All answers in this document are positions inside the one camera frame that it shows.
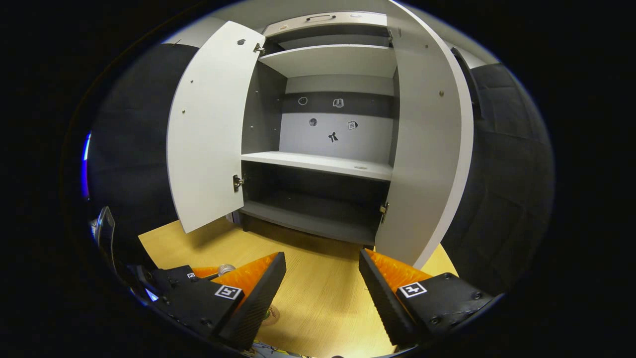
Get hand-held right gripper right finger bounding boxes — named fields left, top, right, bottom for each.
left=359, top=250, right=502, bottom=351

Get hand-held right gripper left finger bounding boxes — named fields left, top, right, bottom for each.
left=154, top=252, right=287, bottom=353

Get round wooden coaster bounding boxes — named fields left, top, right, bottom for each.
left=259, top=304, right=281, bottom=327

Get green label clear bottle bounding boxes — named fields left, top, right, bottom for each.
left=217, top=264, right=272, bottom=320

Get white cabinet door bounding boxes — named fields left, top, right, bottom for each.
left=165, top=20, right=266, bottom=234
left=374, top=0, right=475, bottom=270

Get white and gray cabinet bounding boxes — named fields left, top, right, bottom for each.
left=165, top=0, right=475, bottom=271

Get gray cabinet bottom shelf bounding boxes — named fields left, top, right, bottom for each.
left=238, top=191, right=383, bottom=247

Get white cabinet shelf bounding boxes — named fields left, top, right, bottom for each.
left=241, top=151, right=394, bottom=182
left=257, top=44, right=398, bottom=79
left=277, top=34, right=391, bottom=50

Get white cabinet drawer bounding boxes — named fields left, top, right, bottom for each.
left=262, top=11, right=389, bottom=38

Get black backdrop cloth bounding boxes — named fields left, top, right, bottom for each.
left=440, top=47, right=555, bottom=296
left=87, top=43, right=199, bottom=269

